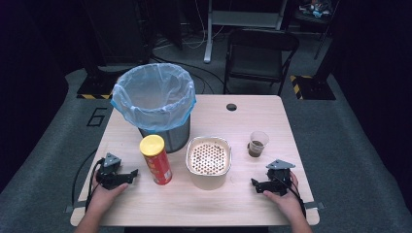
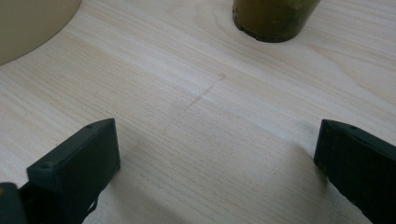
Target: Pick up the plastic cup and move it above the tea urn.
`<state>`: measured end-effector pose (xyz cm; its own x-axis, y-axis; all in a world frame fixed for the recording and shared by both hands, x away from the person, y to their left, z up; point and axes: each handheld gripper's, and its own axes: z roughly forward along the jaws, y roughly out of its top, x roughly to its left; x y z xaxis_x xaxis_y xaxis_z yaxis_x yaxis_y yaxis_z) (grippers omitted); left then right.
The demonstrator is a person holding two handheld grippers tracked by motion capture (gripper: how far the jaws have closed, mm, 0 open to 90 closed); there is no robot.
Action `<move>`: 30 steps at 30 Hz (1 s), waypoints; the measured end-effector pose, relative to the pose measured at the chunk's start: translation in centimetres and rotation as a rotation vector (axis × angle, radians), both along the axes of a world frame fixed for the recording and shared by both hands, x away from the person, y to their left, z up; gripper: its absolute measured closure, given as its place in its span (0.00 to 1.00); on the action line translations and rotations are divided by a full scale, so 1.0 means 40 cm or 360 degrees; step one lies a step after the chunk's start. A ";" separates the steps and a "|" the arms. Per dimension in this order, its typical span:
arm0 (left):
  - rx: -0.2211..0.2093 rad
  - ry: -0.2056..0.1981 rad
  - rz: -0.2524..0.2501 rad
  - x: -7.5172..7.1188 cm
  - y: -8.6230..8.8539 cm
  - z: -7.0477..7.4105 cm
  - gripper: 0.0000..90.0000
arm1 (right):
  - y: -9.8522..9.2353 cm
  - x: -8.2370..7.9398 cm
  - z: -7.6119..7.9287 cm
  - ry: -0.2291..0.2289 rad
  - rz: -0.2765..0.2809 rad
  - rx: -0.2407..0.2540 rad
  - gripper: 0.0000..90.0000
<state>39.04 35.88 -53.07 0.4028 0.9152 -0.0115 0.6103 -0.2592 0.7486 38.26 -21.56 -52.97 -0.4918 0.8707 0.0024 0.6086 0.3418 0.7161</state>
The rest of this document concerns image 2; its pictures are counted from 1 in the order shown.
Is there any beige container with perforated strainer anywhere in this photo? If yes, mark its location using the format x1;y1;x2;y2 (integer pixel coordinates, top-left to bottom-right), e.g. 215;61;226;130
0;0;82;66

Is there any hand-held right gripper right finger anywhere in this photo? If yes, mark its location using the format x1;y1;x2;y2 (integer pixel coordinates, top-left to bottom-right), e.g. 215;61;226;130
313;119;396;224

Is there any dark mesh trash bin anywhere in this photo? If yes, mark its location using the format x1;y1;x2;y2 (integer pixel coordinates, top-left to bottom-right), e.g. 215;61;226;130
232;0;321;44

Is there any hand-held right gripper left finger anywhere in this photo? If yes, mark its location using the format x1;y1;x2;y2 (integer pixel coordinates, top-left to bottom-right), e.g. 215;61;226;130
18;118;121;224

